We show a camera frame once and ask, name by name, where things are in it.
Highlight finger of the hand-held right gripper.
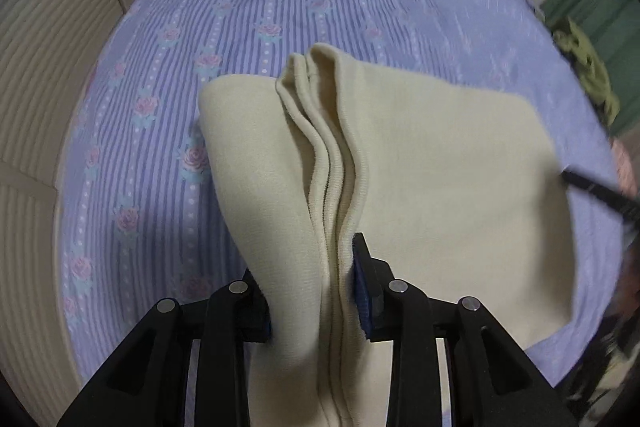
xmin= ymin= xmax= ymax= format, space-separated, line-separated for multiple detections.
xmin=560 ymin=169 xmax=640 ymax=224

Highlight cream pants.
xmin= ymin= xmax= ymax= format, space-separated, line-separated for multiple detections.
xmin=197 ymin=43 xmax=583 ymax=427

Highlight pink patterned garment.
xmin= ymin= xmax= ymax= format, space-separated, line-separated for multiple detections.
xmin=611 ymin=136 xmax=640 ymax=200

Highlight beige ribbed panel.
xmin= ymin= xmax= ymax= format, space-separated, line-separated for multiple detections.
xmin=0 ymin=0 xmax=233 ymax=427

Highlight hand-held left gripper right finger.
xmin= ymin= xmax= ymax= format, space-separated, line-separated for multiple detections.
xmin=351 ymin=232 xmax=586 ymax=427

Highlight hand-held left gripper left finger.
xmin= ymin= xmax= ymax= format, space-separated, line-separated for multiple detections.
xmin=55 ymin=269 xmax=273 ymax=427

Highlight green knit cloth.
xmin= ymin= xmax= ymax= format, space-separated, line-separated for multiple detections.
xmin=550 ymin=19 xmax=622 ymax=128

